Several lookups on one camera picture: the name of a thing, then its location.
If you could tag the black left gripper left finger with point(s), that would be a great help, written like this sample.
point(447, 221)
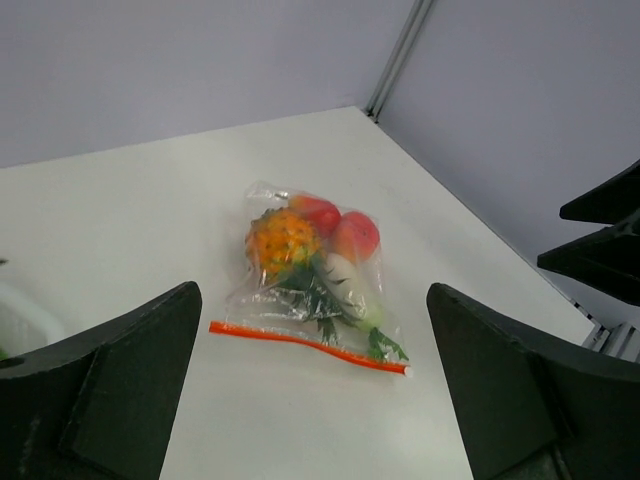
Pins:
point(100, 404)

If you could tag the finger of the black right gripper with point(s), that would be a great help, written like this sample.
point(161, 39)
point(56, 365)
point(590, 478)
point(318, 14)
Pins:
point(606, 260)
point(608, 203)

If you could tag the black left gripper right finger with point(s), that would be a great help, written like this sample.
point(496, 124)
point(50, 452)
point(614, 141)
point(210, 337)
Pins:
point(530, 405)

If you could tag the peach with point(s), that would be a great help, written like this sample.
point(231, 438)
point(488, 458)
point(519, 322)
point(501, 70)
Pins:
point(356, 237)

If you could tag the orange spiky pineapple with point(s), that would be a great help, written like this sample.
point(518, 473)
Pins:
point(286, 252)

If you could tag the clear zip bag orange zipper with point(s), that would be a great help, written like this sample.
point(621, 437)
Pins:
point(247, 316)

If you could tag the white perforated plastic basket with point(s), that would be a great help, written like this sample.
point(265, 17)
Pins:
point(25, 326)

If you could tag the aluminium rail at table edge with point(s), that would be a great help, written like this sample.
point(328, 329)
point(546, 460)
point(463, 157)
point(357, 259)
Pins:
point(621, 342)

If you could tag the right corner aluminium post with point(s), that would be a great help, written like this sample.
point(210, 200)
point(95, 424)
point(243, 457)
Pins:
point(398, 58)

